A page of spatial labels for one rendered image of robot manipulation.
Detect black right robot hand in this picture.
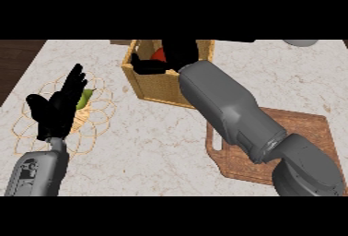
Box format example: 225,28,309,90
130,39,201,76

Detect brown wooden cutting board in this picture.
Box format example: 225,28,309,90
204,106,340,187

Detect grey round object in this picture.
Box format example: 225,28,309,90
282,39,321,48

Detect red bell pepper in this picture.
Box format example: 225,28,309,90
150,47,169,62

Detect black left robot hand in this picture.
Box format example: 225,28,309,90
26,63,91,142

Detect tan wicker basket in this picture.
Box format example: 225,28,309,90
120,39,217,110

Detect brown wooden object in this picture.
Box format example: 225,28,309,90
110,39,135,47

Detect tan cone-shaped item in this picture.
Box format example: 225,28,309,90
68,100,96,134

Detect pale wire basket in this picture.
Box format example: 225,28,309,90
11,70,119,157

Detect green vegetable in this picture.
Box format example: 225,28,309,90
76,88,98,111

